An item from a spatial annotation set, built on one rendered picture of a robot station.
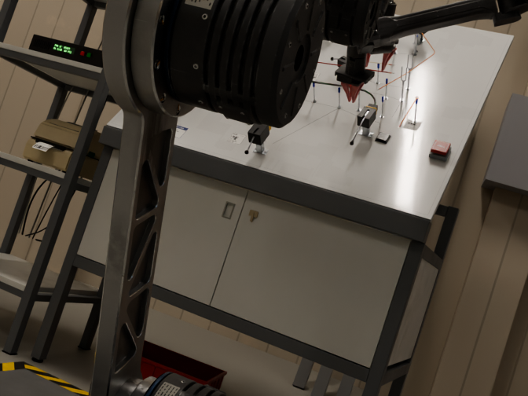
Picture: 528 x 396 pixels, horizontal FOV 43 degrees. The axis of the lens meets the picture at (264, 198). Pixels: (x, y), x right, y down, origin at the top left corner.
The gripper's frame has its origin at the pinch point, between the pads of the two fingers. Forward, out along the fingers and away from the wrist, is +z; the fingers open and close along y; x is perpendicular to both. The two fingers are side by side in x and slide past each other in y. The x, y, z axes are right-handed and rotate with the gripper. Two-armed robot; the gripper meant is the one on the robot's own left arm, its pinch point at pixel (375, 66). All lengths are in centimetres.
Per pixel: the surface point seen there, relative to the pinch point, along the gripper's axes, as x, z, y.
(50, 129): 25, 46, 112
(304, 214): 24, 45, 5
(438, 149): -1.5, 20.9, -25.3
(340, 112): -10.3, 20.5, 12.3
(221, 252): 34, 63, 27
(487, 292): -156, 143, -40
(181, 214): 31, 57, 46
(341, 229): 24, 46, -7
